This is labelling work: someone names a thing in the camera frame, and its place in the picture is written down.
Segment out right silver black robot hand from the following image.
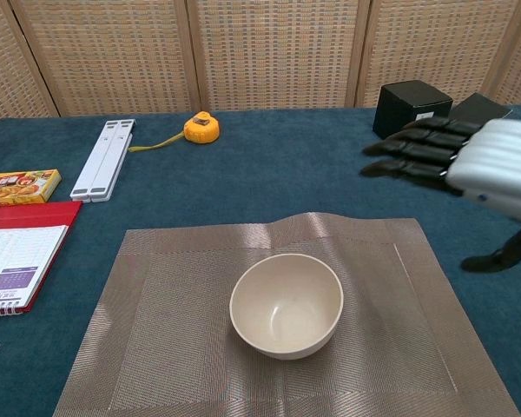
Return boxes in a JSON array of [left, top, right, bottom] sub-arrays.
[[361, 116, 521, 274]]

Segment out grey-brown woven placemat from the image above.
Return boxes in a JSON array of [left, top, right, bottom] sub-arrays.
[[51, 211, 521, 417]]

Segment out white folding laptop stand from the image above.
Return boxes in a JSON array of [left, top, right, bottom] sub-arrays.
[[69, 118, 137, 204]]

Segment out black folded card flap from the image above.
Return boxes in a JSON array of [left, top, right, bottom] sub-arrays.
[[449, 92, 514, 122]]

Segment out blue felt table cover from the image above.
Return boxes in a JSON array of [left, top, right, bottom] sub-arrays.
[[0, 103, 521, 417]]

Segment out black cube box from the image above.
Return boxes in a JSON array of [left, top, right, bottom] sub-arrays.
[[372, 81, 454, 141]]

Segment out yellow curry roux box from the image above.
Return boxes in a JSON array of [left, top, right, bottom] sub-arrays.
[[0, 169, 63, 208]]

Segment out yellow tape measure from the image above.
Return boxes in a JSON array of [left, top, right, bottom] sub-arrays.
[[128, 110, 221, 153]]

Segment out cream round bowl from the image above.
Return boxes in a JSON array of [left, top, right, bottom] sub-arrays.
[[228, 254, 345, 361]]

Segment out red spiral notebook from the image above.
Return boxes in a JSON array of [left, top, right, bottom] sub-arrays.
[[0, 200, 84, 314]]

